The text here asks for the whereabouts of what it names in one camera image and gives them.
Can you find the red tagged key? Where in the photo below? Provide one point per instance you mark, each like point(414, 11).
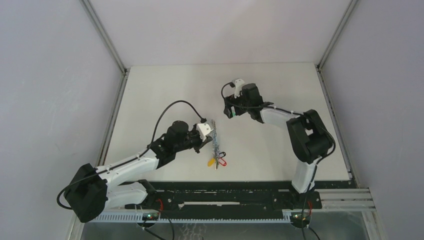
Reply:
point(219, 160)

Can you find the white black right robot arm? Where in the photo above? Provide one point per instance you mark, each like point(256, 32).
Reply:
point(310, 140)

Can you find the right aluminium frame post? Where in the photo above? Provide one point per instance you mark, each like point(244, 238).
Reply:
point(337, 33)

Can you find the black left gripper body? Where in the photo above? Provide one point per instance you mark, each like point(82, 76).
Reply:
point(192, 140)

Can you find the round key organizer with rings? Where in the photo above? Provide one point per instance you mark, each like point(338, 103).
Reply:
point(215, 144)

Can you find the yellow tagged key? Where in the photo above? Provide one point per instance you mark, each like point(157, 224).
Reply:
point(211, 162)

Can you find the aluminium frame post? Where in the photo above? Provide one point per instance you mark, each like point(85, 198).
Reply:
point(103, 34)
point(337, 33)

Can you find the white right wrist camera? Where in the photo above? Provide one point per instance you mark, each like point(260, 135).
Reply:
point(237, 84)

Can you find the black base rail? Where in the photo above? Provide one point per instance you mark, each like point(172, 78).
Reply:
point(230, 198)

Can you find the left aluminium frame post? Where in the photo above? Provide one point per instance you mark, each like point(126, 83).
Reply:
point(103, 34)

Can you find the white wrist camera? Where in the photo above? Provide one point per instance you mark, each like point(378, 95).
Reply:
point(204, 129)
point(237, 84)

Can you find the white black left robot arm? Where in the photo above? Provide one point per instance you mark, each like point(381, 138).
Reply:
point(95, 189)

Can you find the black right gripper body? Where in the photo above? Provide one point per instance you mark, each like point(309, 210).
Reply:
point(240, 101)

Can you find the white slotted cable duct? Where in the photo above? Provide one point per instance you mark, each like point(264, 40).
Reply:
point(155, 217)

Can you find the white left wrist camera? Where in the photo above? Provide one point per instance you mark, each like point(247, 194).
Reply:
point(204, 129)

